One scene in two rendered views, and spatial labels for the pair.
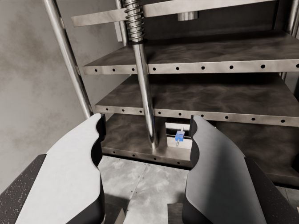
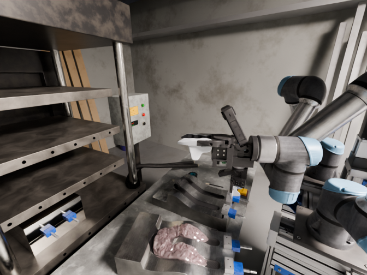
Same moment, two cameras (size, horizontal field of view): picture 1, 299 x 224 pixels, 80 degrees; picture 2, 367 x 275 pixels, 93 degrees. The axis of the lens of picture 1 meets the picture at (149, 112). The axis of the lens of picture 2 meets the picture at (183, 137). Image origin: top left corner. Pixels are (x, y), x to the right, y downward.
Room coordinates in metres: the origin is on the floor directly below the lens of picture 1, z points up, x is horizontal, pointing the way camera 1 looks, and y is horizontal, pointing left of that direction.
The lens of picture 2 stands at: (0.08, 0.47, 1.63)
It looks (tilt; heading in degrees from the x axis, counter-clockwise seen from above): 20 degrees down; 273
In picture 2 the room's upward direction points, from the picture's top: straight up
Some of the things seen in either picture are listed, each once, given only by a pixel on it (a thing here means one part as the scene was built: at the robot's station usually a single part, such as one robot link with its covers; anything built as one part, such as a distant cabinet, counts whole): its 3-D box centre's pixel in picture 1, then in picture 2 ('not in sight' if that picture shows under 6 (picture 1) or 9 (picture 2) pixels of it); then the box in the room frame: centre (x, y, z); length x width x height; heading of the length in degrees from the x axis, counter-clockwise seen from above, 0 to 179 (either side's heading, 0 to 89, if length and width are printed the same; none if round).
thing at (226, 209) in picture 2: not in sight; (234, 214); (-0.16, -0.31, 0.89); 0.13 x 0.05 x 0.05; 156
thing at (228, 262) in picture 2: not in sight; (240, 269); (-0.13, -0.03, 0.86); 0.13 x 0.05 x 0.05; 173
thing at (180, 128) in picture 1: (195, 114); (35, 207); (1.02, -0.30, 0.87); 0.50 x 0.27 x 0.17; 156
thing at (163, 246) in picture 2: not in sight; (180, 240); (0.13, -0.12, 0.90); 0.26 x 0.18 x 0.08; 173
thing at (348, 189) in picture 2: not in sight; (342, 199); (-0.46, -0.07, 1.20); 0.13 x 0.12 x 0.14; 85
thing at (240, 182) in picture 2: not in sight; (238, 175); (-0.19, -0.41, 1.07); 0.09 x 0.08 x 0.12; 156
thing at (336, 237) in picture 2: not in sight; (331, 222); (-0.46, -0.08, 1.09); 0.15 x 0.15 x 0.10
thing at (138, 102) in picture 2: not in sight; (137, 172); (0.62, -0.96, 0.74); 0.30 x 0.22 x 1.47; 66
